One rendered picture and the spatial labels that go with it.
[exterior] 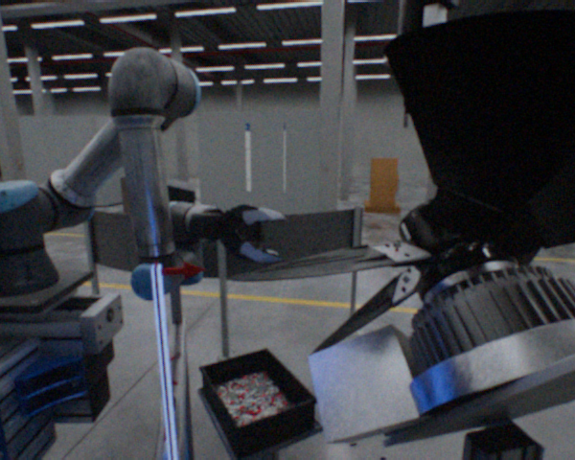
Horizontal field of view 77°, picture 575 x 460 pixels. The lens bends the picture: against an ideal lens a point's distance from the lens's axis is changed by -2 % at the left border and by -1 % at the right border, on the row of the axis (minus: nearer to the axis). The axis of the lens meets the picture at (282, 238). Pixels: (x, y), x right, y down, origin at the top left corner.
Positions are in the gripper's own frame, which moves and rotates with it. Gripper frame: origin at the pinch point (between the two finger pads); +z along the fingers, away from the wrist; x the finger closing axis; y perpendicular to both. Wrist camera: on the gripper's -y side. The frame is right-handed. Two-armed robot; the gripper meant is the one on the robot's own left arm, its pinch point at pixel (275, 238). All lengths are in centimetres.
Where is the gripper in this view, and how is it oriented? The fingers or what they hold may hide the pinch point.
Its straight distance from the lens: 65.4
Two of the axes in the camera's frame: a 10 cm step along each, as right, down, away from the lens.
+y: 6.2, -0.5, 7.8
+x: -0.9, 9.9, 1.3
